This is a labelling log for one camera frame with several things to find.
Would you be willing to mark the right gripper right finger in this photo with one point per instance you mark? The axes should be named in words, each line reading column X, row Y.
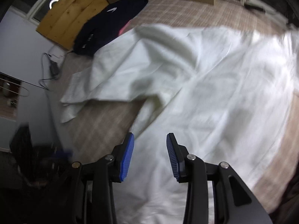
column 233, row 200

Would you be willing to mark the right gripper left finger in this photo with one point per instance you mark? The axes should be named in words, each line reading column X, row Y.
column 94, row 200

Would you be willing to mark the white shirt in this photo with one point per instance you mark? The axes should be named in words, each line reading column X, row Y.
column 224, row 93

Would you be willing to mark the pink plaid bed sheet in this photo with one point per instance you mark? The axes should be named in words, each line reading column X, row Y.
column 99, row 125

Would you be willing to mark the black bag with logo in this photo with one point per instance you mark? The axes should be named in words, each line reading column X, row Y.
column 106, row 26

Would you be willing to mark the pine wood panel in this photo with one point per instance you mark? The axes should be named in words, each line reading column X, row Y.
column 64, row 21

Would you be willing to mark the black charger with cable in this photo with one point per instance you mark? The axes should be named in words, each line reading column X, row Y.
column 55, row 71

